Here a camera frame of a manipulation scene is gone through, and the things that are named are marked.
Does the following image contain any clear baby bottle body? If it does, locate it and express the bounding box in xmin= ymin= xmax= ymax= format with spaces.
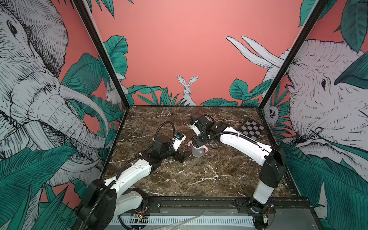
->
xmin=191 ymin=146 xmax=206 ymax=158

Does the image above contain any black white checkerboard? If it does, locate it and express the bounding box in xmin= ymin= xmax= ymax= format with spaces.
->
xmin=238 ymin=119 xmax=265 ymax=140

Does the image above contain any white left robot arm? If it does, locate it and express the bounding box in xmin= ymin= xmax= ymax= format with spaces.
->
xmin=76 ymin=128 xmax=190 ymax=230

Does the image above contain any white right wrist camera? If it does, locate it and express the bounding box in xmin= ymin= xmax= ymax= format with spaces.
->
xmin=189 ymin=120 xmax=201 ymax=136

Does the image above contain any pink bottle handle ring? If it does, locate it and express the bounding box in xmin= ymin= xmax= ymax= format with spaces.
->
xmin=187 ymin=140 xmax=209 ymax=153

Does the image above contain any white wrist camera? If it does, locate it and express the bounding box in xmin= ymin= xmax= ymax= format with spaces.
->
xmin=172 ymin=132 xmax=186 ymax=151
xmin=189 ymin=120 xmax=201 ymax=136

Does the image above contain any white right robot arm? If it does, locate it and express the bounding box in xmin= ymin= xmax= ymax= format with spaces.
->
xmin=190 ymin=114 xmax=287 ymax=213

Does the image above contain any black frame post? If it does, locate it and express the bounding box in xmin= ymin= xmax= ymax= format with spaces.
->
xmin=258 ymin=0 xmax=329 ymax=110
xmin=73 ymin=0 xmax=130 ymax=110

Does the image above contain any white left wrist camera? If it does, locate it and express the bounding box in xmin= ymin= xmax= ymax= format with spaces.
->
xmin=172 ymin=132 xmax=186 ymax=151

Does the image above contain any black right frame post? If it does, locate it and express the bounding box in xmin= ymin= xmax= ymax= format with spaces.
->
xmin=258 ymin=0 xmax=329 ymax=110

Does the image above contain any black left frame post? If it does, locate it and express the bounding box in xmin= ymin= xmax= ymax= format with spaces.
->
xmin=73 ymin=0 xmax=130 ymax=110

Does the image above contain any white vented strip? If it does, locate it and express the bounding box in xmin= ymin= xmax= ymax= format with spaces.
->
xmin=120 ymin=216 xmax=254 ymax=228

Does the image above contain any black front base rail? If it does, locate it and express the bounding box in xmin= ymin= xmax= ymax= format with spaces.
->
xmin=144 ymin=196 xmax=312 ymax=215

